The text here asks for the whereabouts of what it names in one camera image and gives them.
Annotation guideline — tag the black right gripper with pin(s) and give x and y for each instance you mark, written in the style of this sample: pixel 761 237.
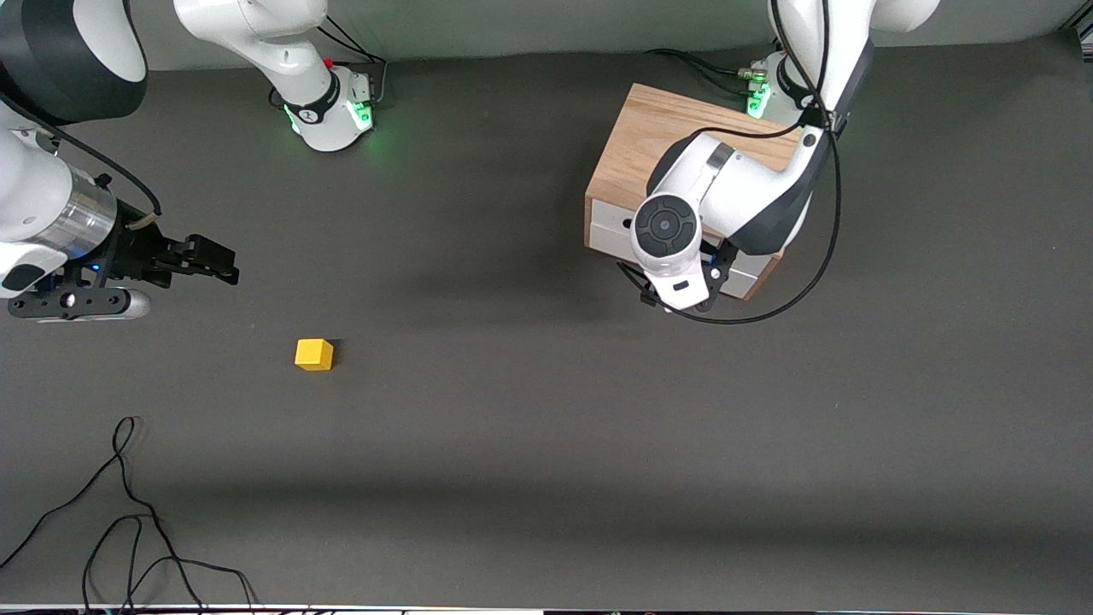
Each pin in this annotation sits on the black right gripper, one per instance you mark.
pixel 135 253

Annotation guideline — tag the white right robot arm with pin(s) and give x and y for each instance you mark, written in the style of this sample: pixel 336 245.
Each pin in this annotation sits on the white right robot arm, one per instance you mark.
pixel 282 51

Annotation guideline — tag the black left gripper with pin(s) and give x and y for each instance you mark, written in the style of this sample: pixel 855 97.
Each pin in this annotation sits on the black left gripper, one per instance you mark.
pixel 706 248

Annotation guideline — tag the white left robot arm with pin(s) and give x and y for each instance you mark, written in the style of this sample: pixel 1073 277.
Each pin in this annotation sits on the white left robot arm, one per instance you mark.
pixel 751 188

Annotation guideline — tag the white-fronted wooden drawer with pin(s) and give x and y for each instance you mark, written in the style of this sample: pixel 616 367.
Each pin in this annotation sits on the white-fronted wooden drawer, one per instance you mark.
pixel 608 226

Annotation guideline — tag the yellow cube block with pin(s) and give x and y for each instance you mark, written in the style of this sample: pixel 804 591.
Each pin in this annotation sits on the yellow cube block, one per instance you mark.
pixel 313 354

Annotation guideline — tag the wooden drawer cabinet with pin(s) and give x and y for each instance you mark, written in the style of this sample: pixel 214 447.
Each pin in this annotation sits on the wooden drawer cabinet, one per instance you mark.
pixel 632 145

